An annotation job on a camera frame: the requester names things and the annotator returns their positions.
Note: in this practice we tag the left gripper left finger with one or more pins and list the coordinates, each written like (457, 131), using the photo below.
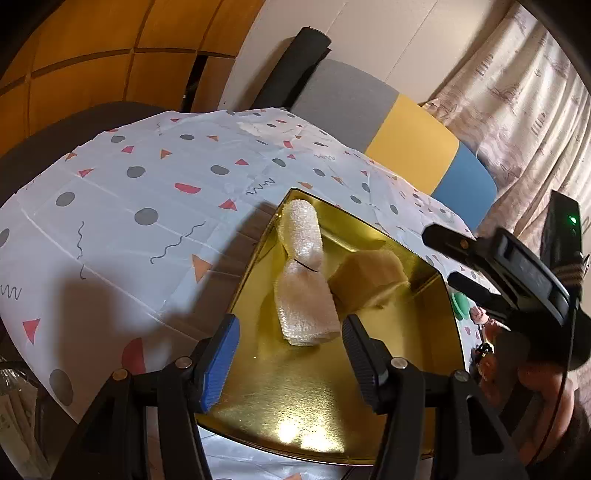
(214, 365)

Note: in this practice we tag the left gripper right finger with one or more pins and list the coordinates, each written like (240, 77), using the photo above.
(370, 361)

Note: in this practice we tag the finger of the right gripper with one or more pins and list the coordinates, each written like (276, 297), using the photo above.
(494, 304)
(454, 245)

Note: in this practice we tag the pink towel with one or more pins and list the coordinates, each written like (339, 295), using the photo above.
(478, 315)

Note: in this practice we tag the white towel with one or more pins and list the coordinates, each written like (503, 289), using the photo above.
(304, 303)

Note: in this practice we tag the yellow sponge block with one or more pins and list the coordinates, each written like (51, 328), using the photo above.
(367, 279)

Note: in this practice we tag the person right hand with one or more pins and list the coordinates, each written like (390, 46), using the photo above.
(557, 402)

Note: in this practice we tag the gold metal tin box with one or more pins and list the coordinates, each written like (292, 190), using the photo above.
(300, 398)

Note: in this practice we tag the grey yellow blue chair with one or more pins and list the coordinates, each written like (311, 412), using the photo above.
(367, 114)

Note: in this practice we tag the patterned white tablecloth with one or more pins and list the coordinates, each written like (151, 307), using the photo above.
(127, 250)

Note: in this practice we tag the beige patterned curtain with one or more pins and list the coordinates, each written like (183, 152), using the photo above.
(521, 107)

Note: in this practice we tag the black rolled mat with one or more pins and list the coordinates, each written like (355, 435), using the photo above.
(293, 70)

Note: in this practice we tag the wooden panel wardrobe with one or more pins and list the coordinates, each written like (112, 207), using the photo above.
(62, 57)

